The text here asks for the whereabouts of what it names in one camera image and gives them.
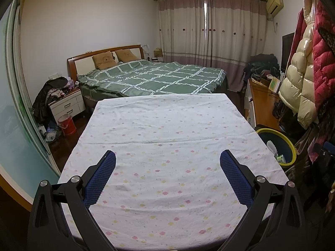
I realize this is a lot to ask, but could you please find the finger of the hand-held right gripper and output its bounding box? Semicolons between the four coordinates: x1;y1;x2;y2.
313;142;335;168

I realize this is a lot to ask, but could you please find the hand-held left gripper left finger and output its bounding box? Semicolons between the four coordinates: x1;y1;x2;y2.
26;150;117;251

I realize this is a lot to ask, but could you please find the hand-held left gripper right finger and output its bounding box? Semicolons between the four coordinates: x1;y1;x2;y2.
219;150;307;251

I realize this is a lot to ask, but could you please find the yellow rim dark bin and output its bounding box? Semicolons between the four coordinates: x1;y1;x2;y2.
255;128;297;168

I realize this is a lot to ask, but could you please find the pink floral hanging bag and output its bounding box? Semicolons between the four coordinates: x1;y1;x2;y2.
309;131;327;163

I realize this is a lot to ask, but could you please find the hanging clear plastic bag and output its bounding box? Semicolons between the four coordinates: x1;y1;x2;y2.
294;128;318;157

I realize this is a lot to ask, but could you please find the red bucket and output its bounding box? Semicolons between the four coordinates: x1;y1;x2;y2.
58;114;77;136

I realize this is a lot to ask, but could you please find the heap of bags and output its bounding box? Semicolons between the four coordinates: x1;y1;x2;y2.
39;124;62;143

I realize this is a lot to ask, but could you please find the cream puffer jacket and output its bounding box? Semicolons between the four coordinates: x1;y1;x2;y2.
278;8;318;130

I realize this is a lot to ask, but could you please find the floral white tablecloth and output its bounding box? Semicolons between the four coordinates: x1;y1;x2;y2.
56;93;290;243

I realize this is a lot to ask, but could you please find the wooden dresser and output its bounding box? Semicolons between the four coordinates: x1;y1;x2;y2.
245;78;284;132

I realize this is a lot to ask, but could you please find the white nightstand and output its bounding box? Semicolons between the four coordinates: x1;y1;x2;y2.
49;87;85;122

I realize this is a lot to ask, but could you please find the green and white box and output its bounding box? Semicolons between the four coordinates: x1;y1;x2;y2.
269;77;281;94

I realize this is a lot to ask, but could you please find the red puffer jacket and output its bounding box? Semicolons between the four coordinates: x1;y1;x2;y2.
311;0;335;110

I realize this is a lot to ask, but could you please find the dark clothes heap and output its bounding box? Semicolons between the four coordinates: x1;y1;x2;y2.
32;77;76;124

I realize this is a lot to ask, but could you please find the sliding wardrobe door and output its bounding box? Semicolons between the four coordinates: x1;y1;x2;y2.
0;0;62;207

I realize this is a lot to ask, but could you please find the pile of dark clothes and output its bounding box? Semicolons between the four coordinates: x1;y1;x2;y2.
243;54;280;81

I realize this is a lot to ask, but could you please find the black television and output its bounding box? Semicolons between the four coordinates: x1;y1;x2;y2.
281;33;295;72

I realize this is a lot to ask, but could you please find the green plaid quilt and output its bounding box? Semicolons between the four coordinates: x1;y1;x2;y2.
77;60;227;97

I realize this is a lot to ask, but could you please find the wooden bed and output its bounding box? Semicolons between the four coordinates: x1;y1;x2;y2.
67;44;227;108

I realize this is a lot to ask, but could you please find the brown bear pillow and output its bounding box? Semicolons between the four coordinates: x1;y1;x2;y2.
115;48;140;63
92;50;117;70

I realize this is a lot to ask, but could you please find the pink and white curtain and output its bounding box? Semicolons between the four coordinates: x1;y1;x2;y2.
154;0;270;92

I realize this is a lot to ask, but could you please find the wall air conditioner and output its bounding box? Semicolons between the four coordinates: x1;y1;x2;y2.
266;0;284;15

